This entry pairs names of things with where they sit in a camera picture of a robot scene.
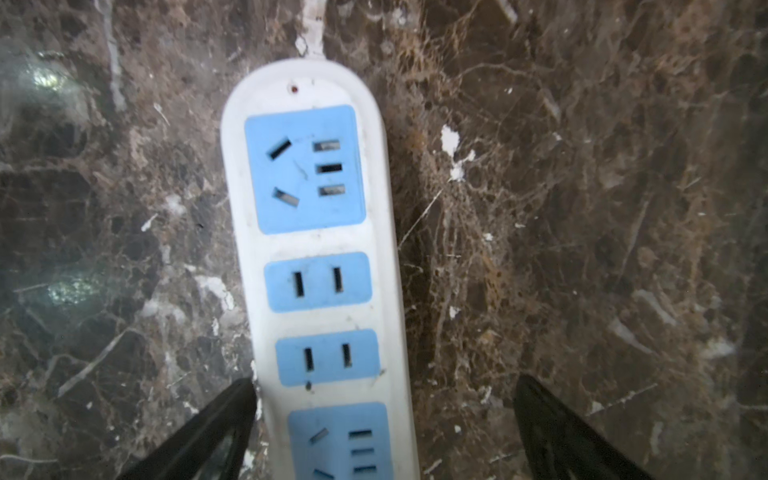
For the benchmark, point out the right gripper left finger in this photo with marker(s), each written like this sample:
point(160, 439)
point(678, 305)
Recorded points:
point(229, 415)

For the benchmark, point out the white blue power strip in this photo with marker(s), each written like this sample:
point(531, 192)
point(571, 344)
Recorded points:
point(306, 161)

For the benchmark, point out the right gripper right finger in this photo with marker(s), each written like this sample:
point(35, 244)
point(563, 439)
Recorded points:
point(559, 445)

